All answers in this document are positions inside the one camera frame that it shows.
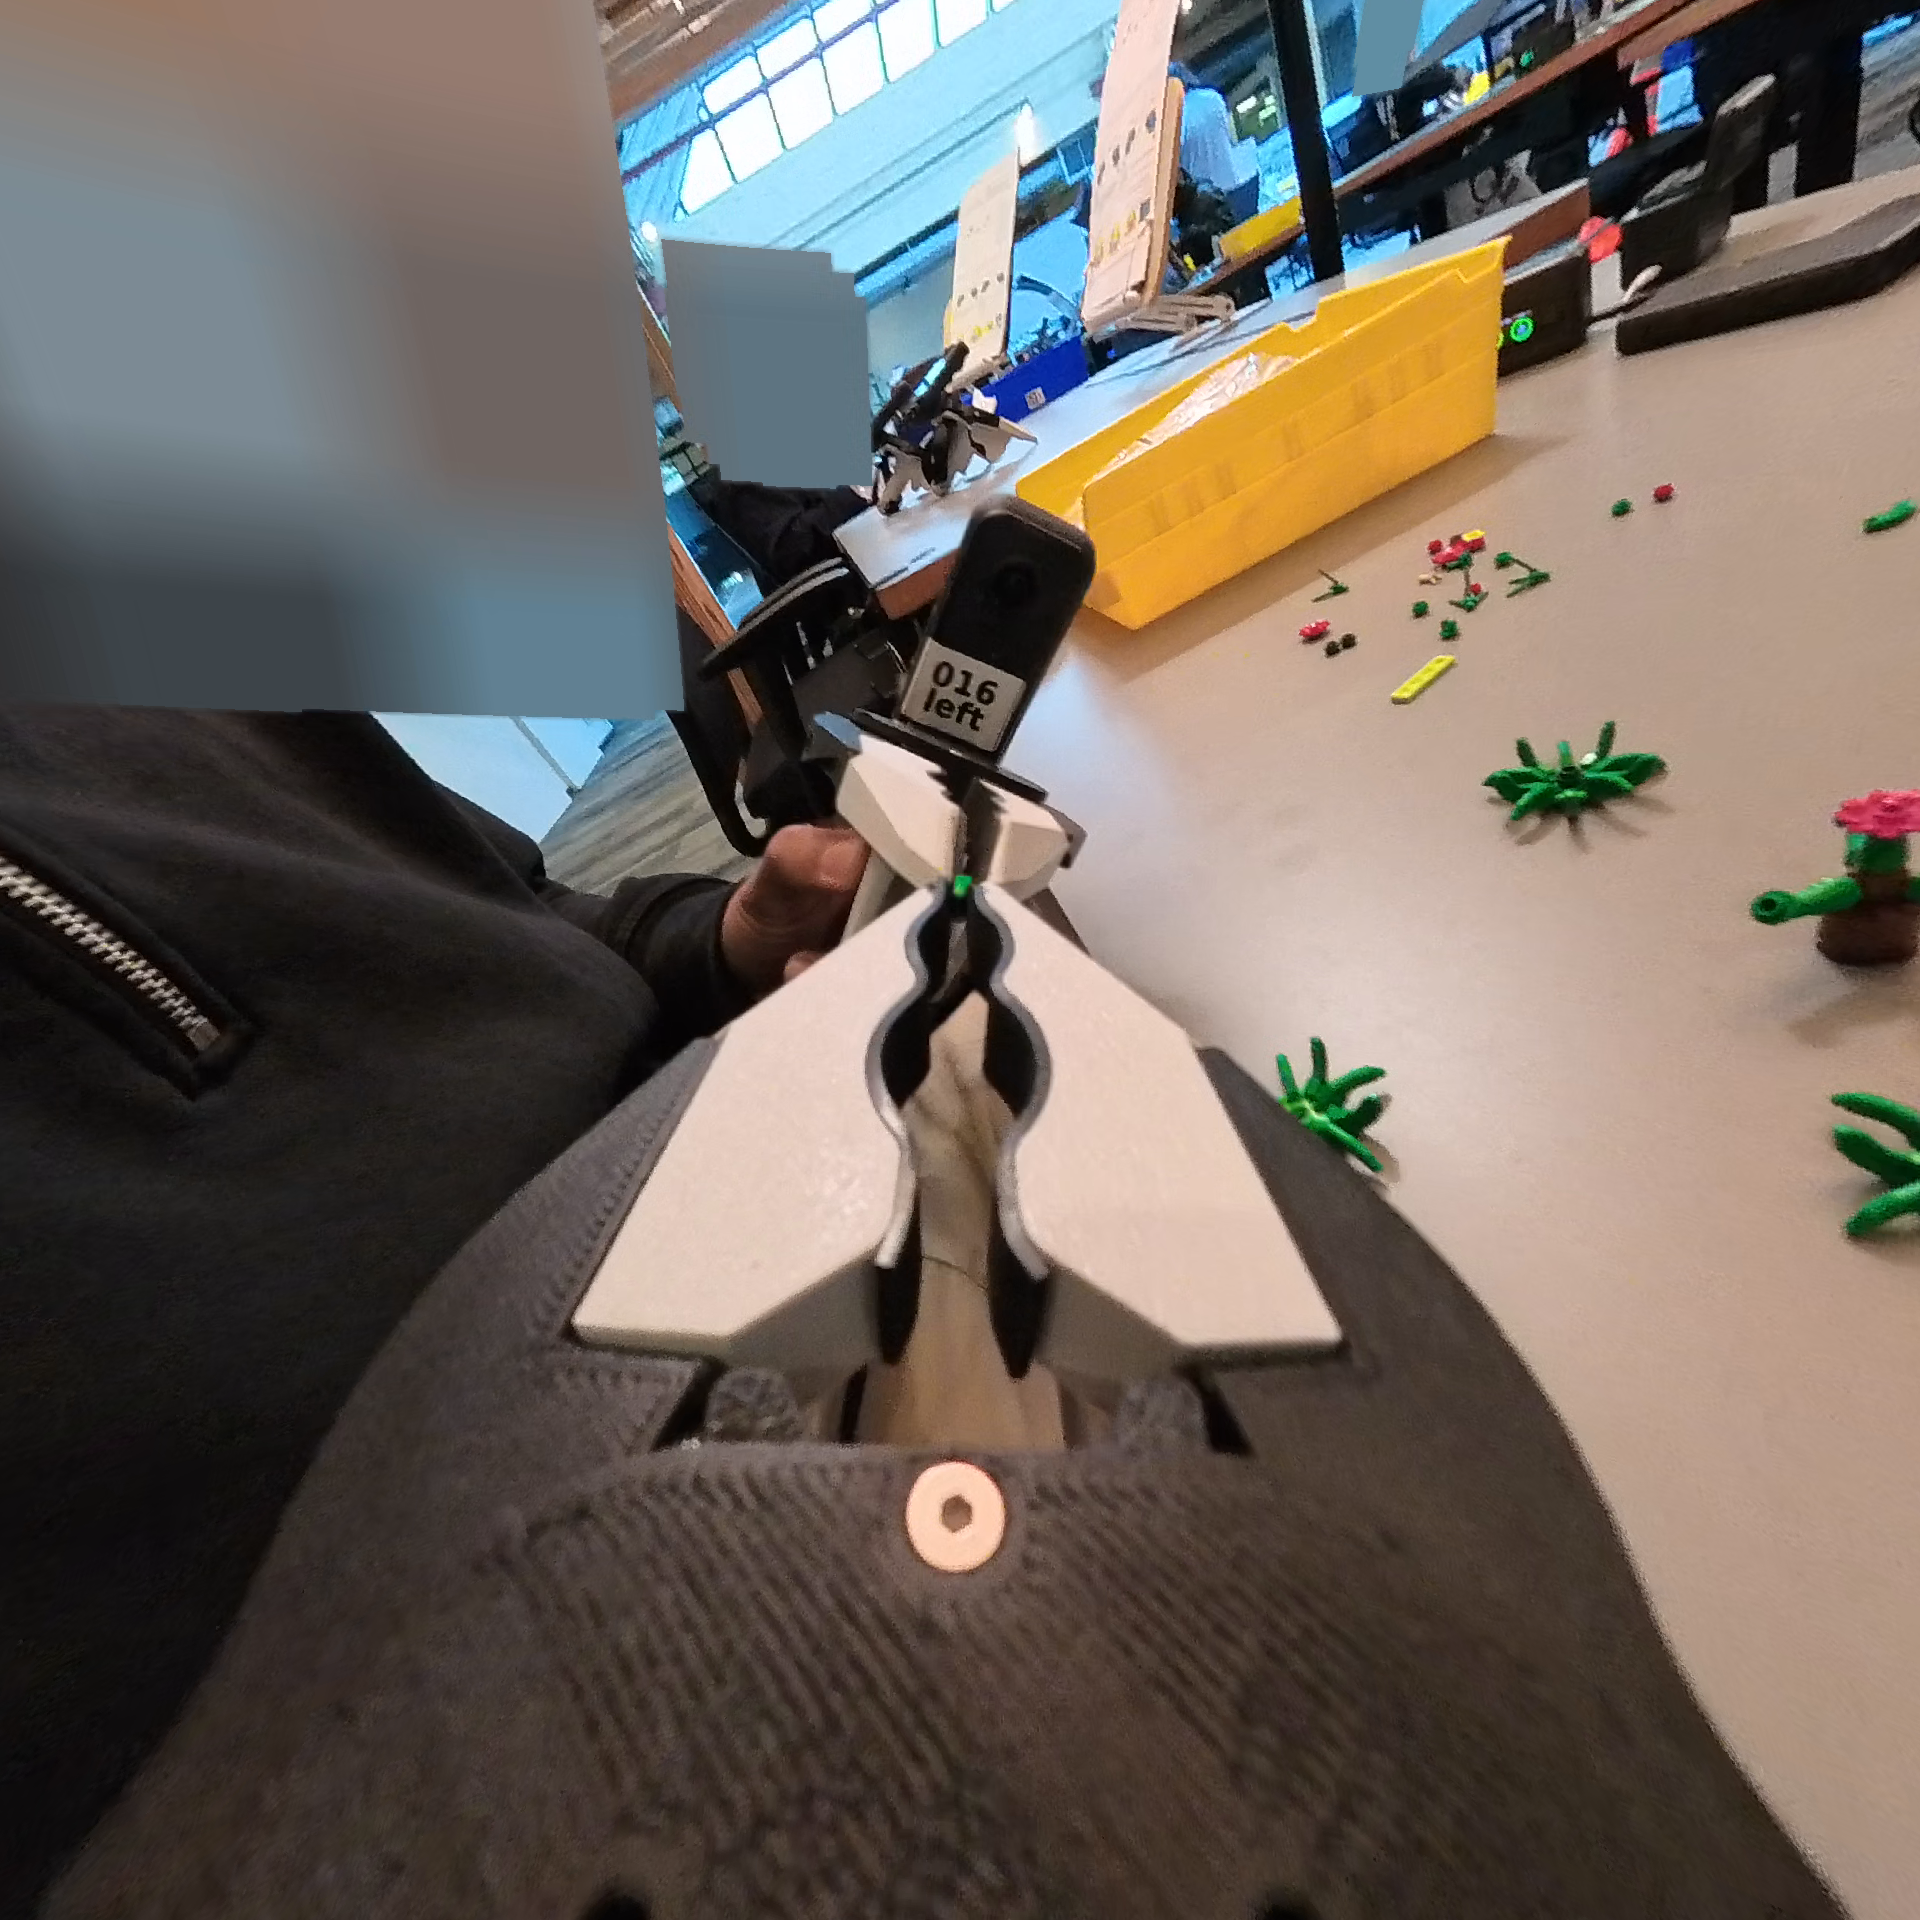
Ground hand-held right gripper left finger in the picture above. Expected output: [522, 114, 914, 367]
[568, 884, 964, 1378]

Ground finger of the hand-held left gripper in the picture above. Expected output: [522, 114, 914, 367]
[815, 729, 974, 980]
[972, 786, 1069, 898]

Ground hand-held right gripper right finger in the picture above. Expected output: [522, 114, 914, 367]
[960, 884, 1343, 1385]

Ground person's left forearm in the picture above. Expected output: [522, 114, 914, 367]
[532, 867, 752, 1052]

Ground person's left hand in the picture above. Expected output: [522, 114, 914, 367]
[728, 824, 876, 995]

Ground black and white gripper device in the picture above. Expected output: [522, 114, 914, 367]
[874, 344, 1040, 516]

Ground small green toy leaf plant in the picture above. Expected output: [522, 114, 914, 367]
[1272, 1035, 1392, 1176]

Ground small blue crate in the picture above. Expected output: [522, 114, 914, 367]
[983, 334, 1093, 425]

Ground yellow storage bin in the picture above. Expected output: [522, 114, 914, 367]
[1015, 235, 1509, 634]

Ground short cardboard sign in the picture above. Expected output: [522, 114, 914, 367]
[941, 144, 1026, 356]

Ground tall cardboard sign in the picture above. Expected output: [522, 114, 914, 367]
[1076, 0, 1191, 327]

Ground scattered small toy pieces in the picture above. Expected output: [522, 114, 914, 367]
[1295, 481, 1680, 663]

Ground large green toy leaf plant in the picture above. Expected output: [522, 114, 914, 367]
[1482, 720, 1670, 826]

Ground black metal pole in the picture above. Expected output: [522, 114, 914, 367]
[1266, 0, 1346, 288]

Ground black box with green light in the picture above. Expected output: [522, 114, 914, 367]
[1496, 248, 1596, 378]

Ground green toy bush pink flowers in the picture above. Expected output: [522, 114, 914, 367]
[1827, 1091, 1920, 1242]

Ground toy flower in brown pot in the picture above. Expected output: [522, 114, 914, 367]
[1748, 788, 1920, 968]

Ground black foam block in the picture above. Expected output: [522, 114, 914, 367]
[1616, 76, 1781, 281]

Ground black flat pad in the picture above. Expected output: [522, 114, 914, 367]
[1616, 193, 1920, 359]

